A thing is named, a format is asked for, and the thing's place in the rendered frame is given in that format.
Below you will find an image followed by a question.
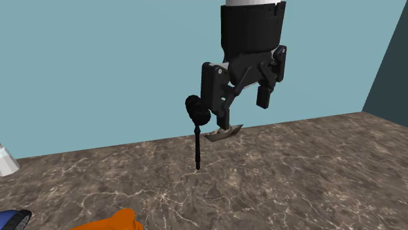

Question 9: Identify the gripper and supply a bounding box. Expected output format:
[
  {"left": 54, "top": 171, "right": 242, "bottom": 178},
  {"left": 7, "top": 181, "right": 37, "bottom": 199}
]
[{"left": 200, "top": 1, "right": 287, "bottom": 131}]

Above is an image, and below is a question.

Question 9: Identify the black gavel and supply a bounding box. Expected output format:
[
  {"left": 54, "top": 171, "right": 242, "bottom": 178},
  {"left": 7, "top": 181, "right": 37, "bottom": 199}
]
[{"left": 185, "top": 94, "right": 212, "bottom": 171}]

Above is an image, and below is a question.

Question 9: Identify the grey flat wedge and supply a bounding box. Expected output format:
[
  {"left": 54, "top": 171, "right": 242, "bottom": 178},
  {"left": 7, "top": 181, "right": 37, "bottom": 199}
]
[{"left": 203, "top": 123, "right": 245, "bottom": 143}]

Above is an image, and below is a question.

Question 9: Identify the orange rounded object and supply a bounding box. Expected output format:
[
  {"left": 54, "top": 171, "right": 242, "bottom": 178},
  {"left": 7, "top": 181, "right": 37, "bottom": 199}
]
[{"left": 69, "top": 208, "right": 145, "bottom": 230}]

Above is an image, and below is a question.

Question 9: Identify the white faceted bottle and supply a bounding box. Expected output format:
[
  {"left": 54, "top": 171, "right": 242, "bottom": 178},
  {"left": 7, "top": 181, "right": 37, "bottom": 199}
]
[{"left": 0, "top": 142, "right": 20, "bottom": 178}]

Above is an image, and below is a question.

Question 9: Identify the blue object with black band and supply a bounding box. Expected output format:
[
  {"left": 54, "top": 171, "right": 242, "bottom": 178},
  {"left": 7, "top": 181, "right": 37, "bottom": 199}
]
[{"left": 0, "top": 208, "right": 33, "bottom": 230}]

